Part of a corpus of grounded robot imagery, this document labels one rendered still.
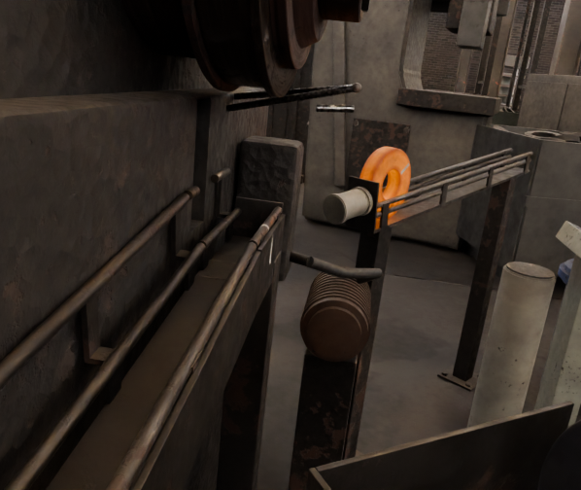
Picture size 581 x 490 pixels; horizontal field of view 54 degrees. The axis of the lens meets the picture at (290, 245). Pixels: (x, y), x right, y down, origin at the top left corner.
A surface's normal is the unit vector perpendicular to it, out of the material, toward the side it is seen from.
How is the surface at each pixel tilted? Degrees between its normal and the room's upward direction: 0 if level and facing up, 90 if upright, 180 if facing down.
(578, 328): 90
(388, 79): 90
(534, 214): 90
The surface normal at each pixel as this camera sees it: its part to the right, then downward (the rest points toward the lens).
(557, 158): 0.12, 0.30
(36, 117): 0.95, -0.23
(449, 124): -0.37, 0.23
